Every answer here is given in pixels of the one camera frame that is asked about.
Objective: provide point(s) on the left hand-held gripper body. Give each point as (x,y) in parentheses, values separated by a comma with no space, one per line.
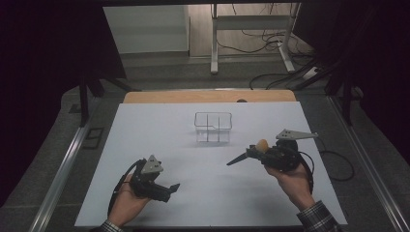
(148,182)

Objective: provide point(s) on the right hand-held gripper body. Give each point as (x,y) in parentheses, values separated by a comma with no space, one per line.
(283,156)

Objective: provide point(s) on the clear plastic organizer box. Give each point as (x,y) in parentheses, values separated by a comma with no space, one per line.
(213,126)

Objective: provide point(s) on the person's right hand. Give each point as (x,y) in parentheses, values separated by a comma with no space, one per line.
(293,183)

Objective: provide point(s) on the person's left hand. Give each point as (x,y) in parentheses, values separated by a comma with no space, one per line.
(127,203)

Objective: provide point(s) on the white table mat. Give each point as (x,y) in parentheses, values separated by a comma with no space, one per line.
(209,199)

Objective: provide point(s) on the black floor plate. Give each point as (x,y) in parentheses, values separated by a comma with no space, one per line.
(93,138)

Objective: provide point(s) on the black metal stand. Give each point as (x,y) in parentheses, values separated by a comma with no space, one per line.
(84,100)
(346,96)

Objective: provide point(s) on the white power strip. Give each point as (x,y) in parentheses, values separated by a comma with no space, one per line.
(310,73)

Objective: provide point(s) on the wooden table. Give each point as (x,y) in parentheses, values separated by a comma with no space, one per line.
(180,96)

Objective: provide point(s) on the dark curtain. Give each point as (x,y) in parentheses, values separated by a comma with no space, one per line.
(380,64)
(42,64)

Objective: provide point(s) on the white cabinet panel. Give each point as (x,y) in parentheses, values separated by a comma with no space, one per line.
(145,29)

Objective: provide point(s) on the metal floor rail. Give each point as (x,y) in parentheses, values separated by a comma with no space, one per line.
(61,180)
(370,170)

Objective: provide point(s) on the white desk frame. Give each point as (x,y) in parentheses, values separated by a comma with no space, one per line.
(251,22)

